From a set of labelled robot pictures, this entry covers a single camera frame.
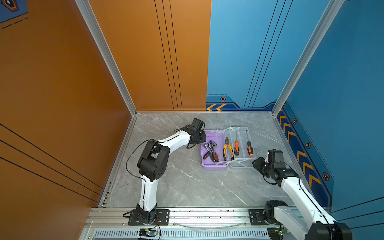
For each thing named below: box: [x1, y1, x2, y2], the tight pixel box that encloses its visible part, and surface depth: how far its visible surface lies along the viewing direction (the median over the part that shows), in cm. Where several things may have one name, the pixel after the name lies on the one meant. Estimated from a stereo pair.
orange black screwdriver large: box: [234, 129, 240, 156], surface depth 86 cm
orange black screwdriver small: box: [245, 129, 254, 157], surface depth 86 cm
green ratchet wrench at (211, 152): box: [207, 142, 214, 161], surface depth 96 cm
